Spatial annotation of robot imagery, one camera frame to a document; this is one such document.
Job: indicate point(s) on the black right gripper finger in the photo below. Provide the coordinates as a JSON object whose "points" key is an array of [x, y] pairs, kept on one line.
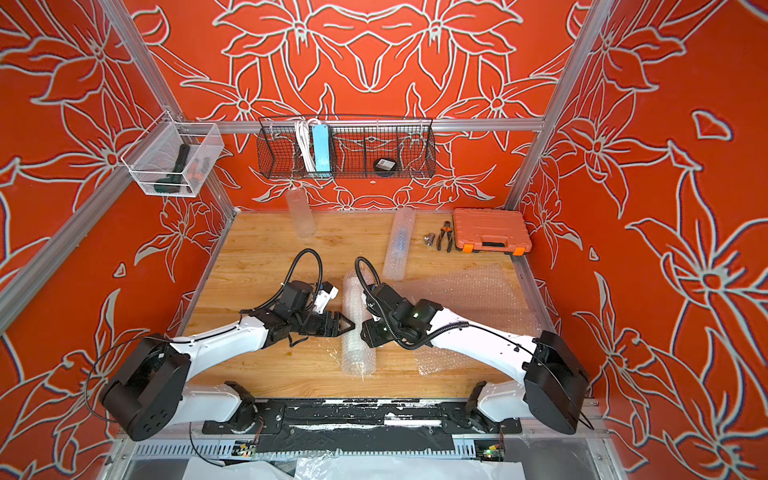
{"points": [[370, 338], [369, 325]]}

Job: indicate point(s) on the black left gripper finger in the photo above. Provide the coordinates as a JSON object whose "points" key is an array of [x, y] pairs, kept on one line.
{"points": [[339, 320], [342, 328]]}

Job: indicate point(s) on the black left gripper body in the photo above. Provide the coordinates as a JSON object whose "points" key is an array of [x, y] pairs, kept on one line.
{"points": [[313, 324]]}

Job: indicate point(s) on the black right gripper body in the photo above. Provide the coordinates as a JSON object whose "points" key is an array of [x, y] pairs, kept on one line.
{"points": [[381, 336]]}

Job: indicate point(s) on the clear glass vase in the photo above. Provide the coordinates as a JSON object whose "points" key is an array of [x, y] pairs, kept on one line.
{"points": [[300, 211]]}

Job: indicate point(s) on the bubble wrap sheet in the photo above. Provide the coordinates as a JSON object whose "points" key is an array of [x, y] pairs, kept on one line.
{"points": [[489, 295]]}

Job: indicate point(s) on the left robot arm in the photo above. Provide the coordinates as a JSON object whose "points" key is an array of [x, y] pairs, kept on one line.
{"points": [[154, 387]]}

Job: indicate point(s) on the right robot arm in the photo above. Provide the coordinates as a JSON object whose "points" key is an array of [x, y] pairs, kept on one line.
{"points": [[546, 380]]}

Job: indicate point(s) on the orange tool case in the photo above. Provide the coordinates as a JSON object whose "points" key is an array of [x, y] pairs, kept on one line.
{"points": [[491, 230]]}

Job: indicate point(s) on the small black device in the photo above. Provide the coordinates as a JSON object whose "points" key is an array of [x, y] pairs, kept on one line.
{"points": [[385, 166]]}

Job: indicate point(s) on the light blue box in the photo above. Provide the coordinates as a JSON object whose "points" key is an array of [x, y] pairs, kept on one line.
{"points": [[321, 143]]}

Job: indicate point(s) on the aluminium horizontal back bar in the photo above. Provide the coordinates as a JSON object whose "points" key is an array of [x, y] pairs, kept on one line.
{"points": [[441, 125]]}

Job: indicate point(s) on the clear acrylic box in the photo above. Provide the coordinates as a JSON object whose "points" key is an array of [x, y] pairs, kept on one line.
{"points": [[152, 155]]}

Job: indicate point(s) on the aluminium left side bar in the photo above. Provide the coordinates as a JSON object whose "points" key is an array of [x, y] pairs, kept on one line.
{"points": [[22, 289]]}

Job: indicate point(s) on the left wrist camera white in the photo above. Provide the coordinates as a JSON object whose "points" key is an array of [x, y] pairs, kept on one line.
{"points": [[325, 294]]}

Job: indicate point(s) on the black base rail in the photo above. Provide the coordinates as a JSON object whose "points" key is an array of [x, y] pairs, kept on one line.
{"points": [[413, 427]]}

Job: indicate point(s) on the orange handled pliers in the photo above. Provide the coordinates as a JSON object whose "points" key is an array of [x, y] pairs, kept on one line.
{"points": [[445, 238]]}

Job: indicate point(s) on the black wire basket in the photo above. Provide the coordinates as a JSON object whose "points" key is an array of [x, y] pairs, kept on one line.
{"points": [[288, 152]]}

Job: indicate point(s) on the aluminium frame post left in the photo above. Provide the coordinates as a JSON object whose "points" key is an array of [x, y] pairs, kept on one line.
{"points": [[123, 24]]}

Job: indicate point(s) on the aluminium frame post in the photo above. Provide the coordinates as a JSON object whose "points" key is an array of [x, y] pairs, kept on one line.
{"points": [[596, 18], [123, 24]]}

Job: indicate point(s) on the aluminium frame post right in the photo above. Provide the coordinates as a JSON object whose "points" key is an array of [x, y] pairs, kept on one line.
{"points": [[596, 18]]}

